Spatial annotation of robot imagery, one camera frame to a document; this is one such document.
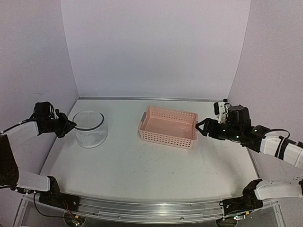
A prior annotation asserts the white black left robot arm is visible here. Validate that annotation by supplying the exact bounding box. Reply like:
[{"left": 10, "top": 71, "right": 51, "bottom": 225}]
[{"left": 0, "top": 113, "right": 80, "bottom": 211}]

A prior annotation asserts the aluminium front rail frame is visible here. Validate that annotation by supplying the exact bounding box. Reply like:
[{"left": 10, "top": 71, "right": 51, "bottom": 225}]
[{"left": 13, "top": 193, "right": 285, "bottom": 227}]

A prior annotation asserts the white mesh laundry bag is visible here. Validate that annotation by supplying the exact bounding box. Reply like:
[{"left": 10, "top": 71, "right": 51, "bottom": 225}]
[{"left": 73, "top": 110, "right": 108, "bottom": 148}]

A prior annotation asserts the aluminium rail at table back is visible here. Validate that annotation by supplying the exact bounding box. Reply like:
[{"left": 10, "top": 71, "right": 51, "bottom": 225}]
[{"left": 79, "top": 96, "right": 228, "bottom": 102}]

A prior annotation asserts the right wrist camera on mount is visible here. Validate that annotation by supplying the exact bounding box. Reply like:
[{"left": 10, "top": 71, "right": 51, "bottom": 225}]
[{"left": 214, "top": 101, "right": 251, "bottom": 128}]

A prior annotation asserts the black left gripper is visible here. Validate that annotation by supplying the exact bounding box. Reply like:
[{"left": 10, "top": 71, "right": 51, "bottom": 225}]
[{"left": 45, "top": 112, "right": 76, "bottom": 138}]

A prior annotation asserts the pink perforated plastic basket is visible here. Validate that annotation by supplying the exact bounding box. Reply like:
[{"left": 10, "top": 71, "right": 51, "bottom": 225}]
[{"left": 138, "top": 106, "right": 198, "bottom": 149}]

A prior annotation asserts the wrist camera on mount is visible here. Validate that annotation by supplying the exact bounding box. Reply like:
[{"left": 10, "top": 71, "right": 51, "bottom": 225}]
[
  {"left": 30, "top": 101, "right": 59, "bottom": 122},
  {"left": 214, "top": 101, "right": 251, "bottom": 128}
]

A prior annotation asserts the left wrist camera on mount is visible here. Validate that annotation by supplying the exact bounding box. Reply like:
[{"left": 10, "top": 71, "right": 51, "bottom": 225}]
[{"left": 30, "top": 101, "right": 59, "bottom": 122}]

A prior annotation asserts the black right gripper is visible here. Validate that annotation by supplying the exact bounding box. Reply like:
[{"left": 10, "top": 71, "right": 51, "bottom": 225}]
[{"left": 196, "top": 119, "right": 242, "bottom": 143}]

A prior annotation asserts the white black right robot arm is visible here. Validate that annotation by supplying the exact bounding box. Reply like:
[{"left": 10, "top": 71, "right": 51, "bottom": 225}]
[{"left": 196, "top": 118, "right": 303, "bottom": 216}]

